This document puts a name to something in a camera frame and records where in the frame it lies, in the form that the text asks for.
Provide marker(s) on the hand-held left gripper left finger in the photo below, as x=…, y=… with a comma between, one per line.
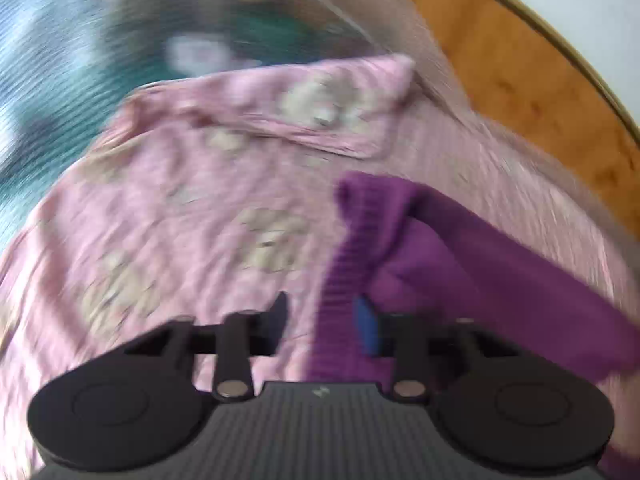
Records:
x=278, y=312

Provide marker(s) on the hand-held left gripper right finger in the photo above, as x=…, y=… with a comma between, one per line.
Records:
x=365, y=327

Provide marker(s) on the purple knit sweater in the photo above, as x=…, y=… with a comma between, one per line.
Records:
x=430, y=260

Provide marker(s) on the pink printed blanket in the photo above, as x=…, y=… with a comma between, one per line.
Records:
x=175, y=200

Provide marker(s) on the wooden headboard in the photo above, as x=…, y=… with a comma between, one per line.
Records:
x=510, y=70

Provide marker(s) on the clear plastic sheet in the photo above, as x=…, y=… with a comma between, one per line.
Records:
x=395, y=25

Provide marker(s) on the teal patterned cloth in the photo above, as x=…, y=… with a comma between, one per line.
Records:
x=70, y=90

